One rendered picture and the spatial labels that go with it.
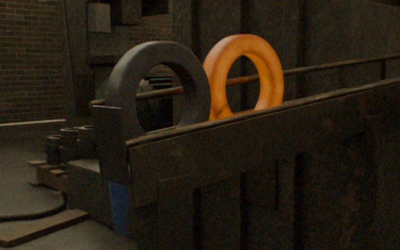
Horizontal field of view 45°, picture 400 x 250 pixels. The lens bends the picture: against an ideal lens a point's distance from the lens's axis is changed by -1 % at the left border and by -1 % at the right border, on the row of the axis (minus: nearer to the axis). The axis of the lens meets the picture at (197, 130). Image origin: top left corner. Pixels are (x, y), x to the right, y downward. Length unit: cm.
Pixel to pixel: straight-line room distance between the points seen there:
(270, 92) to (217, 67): 14
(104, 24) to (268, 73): 449
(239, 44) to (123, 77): 24
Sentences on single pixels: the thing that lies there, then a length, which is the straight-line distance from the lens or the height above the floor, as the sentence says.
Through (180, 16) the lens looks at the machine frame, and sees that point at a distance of 167.
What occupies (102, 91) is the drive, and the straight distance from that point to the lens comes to 226.
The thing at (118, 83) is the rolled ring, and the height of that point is 69.
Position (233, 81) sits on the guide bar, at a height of 68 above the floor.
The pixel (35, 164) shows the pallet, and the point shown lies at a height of 14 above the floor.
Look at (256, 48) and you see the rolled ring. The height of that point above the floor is 74.
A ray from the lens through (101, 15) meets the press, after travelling 531.
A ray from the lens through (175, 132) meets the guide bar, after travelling 71.
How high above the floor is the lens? 70
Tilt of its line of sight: 7 degrees down
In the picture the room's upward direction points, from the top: straight up
